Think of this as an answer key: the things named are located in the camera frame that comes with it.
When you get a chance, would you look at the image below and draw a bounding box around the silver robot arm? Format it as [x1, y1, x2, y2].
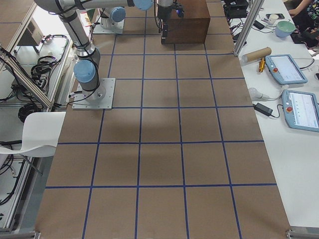
[100, 0, 184, 44]
[35, 0, 153, 110]

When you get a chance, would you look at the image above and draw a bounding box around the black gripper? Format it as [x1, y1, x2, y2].
[157, 4, 184, 44]

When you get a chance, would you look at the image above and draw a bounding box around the green bowl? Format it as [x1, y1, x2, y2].
[275, 21, 296, 37]

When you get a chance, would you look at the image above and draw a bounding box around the dark wooden drawer cabinet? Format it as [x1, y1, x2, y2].
[161, 0, 210, 44]

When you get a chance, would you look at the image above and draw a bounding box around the black smartphone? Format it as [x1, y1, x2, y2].
[253, 20, 265, 30]

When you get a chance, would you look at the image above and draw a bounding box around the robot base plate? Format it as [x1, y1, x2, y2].
[72, 78, 116, 110]

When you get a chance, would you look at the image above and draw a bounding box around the aluminium frame post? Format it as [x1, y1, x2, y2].
[234, 0, 264, 56]

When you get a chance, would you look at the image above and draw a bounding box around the white paper cup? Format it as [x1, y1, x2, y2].
[267, 14, 279, 26]

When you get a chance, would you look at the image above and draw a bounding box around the brown paper table mat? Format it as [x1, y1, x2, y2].
[35, 0, 289, 239]

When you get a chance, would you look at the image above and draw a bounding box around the white chair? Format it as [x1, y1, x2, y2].
[0, 112, 66, 157]

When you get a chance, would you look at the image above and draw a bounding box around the gold cylindrical tool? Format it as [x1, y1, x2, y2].
[258, 57, 266, 73]

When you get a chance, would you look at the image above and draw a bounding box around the blue teach pendant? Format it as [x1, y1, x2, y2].
[265, 54, 308, 85]
[282, 90, 319, 132]

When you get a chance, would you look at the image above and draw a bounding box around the black power adapter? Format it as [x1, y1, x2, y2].
[253, 103, 273, 117]

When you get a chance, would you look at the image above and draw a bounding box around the cardboard tube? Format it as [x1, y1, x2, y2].
[242, 47, 272, 63]

